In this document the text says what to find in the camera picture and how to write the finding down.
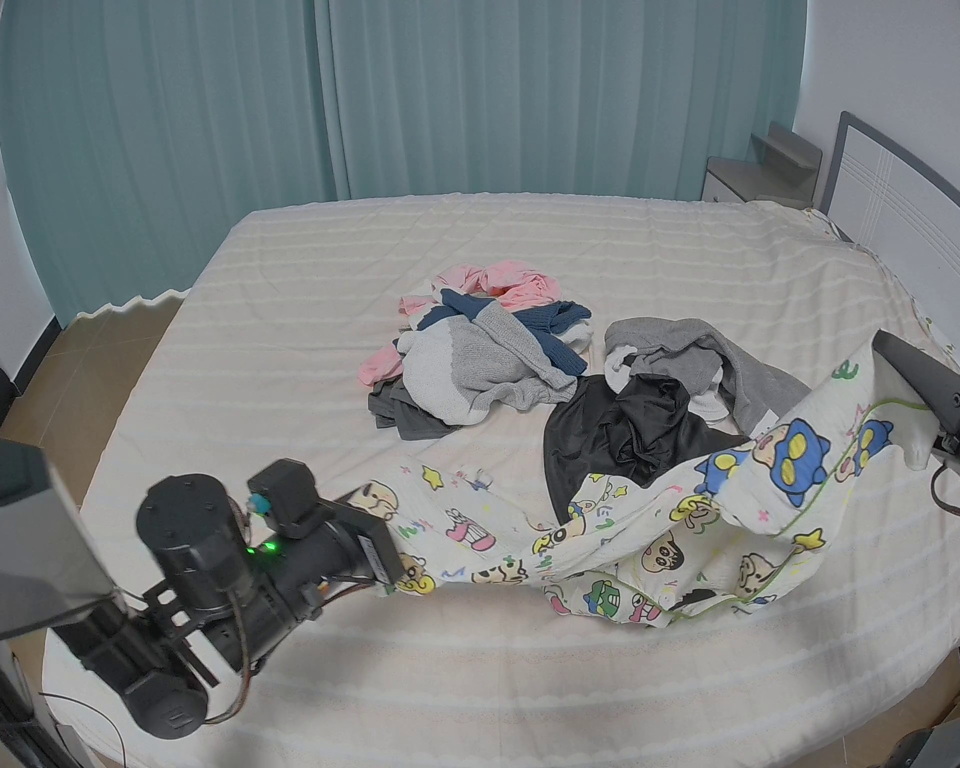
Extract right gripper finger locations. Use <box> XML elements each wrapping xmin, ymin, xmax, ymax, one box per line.
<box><xmin>871</xmin><ymin>330</ymin><xmax>960</xmax><ymax>442</ymax></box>

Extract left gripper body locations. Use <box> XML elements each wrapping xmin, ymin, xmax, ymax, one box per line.
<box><xmin>258</xmin><ymin>487</ymin><xmax>408</xmax><ymax>624</ymax></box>

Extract white printed pyjama top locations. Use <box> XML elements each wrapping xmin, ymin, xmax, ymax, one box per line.
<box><xmin>378</xmin><ymin>346</ymin><xmax>940</xmax><ymax>630</ymax></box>

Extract bed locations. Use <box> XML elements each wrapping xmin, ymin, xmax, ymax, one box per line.
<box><xmin>41</xmin><ymin>111</ymin><xmax>960</xmax><ymax>768</ymax></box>

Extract pile of clothes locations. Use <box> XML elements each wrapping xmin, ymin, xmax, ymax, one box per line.
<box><xmin>358</xmin><ymin>260</ymin><xmax>595</xmax><ymax>442</ymax></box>

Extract grey garment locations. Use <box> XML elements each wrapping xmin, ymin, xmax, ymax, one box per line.
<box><xmin>603</xmin><ymin>317</ymin><xmax>815</xmax><ymax>436</ymax></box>

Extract grey bedside table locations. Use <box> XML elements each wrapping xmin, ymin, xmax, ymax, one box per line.
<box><xmin>703</xmin><ymin>122</ymin><xmax>824</xmax><ymax>207</ymax></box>

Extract black garment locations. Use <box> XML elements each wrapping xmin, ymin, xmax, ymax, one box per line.
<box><xmin>543</xmin><ymin>372</ymin><xmax>751</xmax><ymax>519</ymax></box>

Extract blue-green curtain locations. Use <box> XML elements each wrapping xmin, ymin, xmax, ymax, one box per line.
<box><xmin>0</xmin><ymin>0</ymin><xmax>339</xmax><ymax>327</ymax></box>
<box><xmin>315</xmin><ymin>0</ymin><xmax>811</xmax><ymax>207</ymax></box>

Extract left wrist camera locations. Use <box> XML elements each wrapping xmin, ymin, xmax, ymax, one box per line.
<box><xmin>246</xmin><ymin>459</ymin><xmax>324</xmax><ymax>541</ymax></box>

